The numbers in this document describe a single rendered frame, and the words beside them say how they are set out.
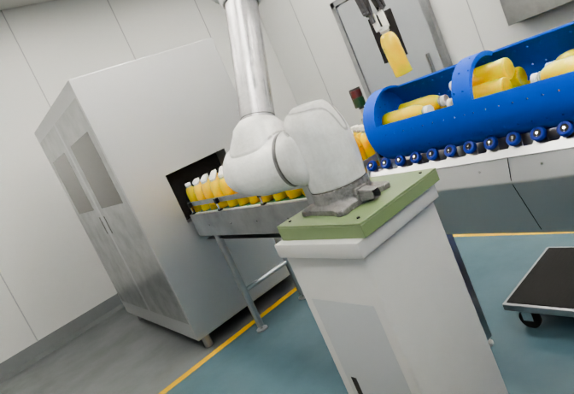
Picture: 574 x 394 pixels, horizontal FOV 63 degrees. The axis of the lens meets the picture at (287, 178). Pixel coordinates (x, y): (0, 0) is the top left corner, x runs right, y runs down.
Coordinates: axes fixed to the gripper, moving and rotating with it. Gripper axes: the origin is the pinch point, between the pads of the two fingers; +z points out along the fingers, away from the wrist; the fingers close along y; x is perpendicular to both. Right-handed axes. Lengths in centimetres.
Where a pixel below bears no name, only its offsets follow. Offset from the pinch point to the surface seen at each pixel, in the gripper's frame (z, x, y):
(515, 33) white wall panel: 55, 144, 291
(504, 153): 56, -44, -20
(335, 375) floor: 142, 64, -63
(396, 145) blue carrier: 44, -7, -25
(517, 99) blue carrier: 40, -56, -20
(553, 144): 56, -59, -18
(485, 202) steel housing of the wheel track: 71, -32, -22
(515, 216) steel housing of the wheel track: 78, -38, -19
